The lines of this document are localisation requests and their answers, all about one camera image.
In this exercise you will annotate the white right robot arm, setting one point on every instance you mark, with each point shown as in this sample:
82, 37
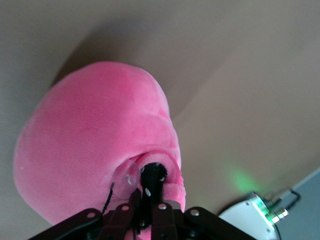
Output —
247, 220

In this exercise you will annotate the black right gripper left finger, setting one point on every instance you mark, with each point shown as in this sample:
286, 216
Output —
100, 222

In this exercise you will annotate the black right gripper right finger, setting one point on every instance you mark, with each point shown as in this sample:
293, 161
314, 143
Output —
180, 222

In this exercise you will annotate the hot pink plush slug toy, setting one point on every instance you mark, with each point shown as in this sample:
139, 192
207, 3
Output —
87, 140

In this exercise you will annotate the brown table mat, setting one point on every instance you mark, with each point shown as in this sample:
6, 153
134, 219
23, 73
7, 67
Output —
237, 75

